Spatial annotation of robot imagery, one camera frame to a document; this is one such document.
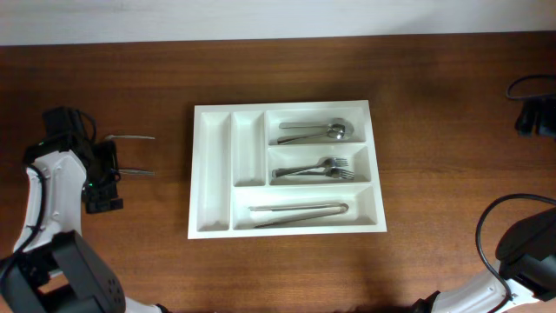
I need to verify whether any metal teaspoon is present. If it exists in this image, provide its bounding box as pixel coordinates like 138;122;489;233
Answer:
118;169;155;176
103;134;156;141

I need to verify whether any large metal spoon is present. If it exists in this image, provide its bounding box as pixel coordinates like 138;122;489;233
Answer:
279;118;354;138
277;123;347;144

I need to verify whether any metal fork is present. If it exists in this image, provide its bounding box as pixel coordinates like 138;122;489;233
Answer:
272;157;348;178
272;168;355;180

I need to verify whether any metal table knife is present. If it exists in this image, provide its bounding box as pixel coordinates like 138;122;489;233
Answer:
255;206;348;229
248;203;349;212

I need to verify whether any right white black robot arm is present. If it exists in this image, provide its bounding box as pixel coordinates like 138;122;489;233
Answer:
409;193;555;313

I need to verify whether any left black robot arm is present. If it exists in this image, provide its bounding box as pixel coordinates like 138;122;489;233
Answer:
1;107;166;313

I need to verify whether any white cutlery organizer tray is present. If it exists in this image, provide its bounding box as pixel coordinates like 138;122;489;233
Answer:
189;100;387;239

